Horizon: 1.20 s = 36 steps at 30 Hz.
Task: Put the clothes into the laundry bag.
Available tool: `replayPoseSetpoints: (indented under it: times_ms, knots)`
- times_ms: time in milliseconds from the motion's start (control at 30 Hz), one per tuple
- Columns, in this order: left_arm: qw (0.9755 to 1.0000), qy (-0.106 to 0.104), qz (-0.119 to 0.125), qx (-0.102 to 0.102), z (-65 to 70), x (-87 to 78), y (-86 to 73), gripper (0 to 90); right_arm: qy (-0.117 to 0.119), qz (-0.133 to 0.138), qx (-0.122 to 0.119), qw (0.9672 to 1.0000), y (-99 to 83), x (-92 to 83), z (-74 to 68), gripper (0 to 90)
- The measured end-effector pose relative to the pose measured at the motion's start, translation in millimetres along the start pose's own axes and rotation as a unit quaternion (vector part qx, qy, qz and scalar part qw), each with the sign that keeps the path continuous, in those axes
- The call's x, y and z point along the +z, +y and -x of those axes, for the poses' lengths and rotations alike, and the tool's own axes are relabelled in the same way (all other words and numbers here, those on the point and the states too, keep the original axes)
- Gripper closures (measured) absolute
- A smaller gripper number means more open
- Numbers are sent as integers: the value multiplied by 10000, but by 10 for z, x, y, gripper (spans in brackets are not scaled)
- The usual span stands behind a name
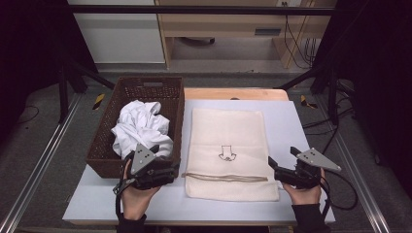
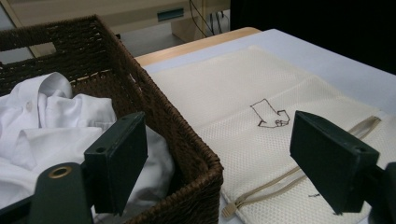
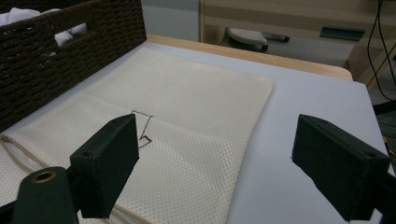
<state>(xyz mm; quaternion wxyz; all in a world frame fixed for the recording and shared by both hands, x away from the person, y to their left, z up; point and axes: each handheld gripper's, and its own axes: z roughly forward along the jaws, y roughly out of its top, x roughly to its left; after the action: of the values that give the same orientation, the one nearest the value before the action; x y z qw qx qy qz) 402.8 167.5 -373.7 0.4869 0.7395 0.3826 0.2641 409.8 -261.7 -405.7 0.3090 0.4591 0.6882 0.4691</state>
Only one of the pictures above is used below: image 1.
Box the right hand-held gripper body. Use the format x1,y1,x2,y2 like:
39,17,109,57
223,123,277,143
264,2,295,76
274,148,342,190

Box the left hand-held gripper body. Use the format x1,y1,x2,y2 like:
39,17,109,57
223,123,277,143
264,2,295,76
112,144,180,195

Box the white garment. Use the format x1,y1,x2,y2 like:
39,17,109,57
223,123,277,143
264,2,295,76
111,99,175,160

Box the beige drawstring bag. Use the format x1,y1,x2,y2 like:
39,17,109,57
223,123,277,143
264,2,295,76
182,107,280,202

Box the brown wicker basket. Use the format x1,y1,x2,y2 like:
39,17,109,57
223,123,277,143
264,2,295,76
85,76,186,180

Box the person's right hand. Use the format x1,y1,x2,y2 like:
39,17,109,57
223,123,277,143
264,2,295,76
282,168,326,206

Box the person's left hand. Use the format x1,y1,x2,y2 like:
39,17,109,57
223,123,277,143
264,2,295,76
120,159,163,221

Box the white table sheet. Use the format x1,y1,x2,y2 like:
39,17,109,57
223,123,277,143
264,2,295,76
62,99,336,224

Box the yellow black tape marker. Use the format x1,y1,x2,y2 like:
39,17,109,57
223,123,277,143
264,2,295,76
299,94,319,110
92,93,107,112

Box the black metal stand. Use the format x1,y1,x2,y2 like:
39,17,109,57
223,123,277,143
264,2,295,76
57,48,117,124
274,59,341,126

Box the light wooden table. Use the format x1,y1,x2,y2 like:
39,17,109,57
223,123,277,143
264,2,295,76
62,87,336,227

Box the white cabinet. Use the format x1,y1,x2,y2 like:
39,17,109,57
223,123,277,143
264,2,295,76
66,0,166,65

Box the black curtain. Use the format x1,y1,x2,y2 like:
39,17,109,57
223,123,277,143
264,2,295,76
310,0,412,198
0,0,99,144

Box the wooden desk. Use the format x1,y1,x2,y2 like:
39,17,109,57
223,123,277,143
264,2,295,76
154,0,338,70

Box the black horizontal bar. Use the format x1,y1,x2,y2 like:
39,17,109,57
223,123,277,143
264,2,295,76
64,4,336,17

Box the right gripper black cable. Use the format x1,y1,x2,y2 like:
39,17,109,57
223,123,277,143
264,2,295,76
319,176,332,221

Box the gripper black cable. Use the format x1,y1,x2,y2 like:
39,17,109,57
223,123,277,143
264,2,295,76
114,190,123,221
319,176,332,221

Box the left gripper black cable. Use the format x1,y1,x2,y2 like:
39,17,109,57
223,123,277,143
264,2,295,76
114,190,123,221

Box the long looped black cable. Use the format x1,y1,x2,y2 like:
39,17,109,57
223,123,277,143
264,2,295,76
302,106,360,212

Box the aluminium rail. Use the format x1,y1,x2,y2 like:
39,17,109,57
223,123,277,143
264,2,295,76
315,95,392,233
0,93,83,233

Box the bundle of black hanging cables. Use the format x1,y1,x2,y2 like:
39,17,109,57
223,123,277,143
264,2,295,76
281,1,318,70

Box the thin black cable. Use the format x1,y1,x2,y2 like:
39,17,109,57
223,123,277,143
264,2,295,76
17,105,41,125

